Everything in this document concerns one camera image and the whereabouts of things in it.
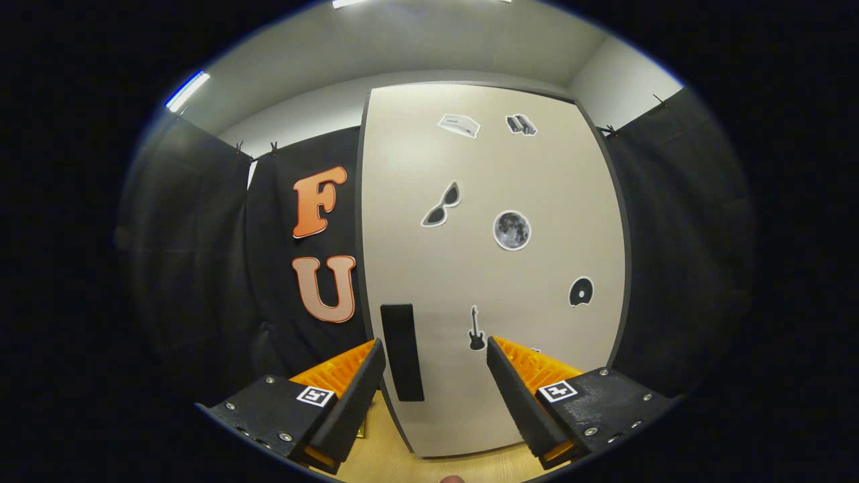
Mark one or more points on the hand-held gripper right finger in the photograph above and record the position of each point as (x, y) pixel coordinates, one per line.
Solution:
(517, 396)

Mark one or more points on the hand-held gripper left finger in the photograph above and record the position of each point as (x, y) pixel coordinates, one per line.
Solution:
(356, 396)

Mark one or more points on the long ceiling light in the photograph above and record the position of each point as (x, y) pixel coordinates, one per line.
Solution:
(349, 3)

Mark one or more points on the dark grey shoe cabinet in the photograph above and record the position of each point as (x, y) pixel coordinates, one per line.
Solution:
(360, 215)

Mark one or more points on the short ceiling light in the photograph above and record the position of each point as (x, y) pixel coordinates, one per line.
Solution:
(188, 92)

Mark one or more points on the black backdrop cloth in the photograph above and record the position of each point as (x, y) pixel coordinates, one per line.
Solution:
(678, 268)

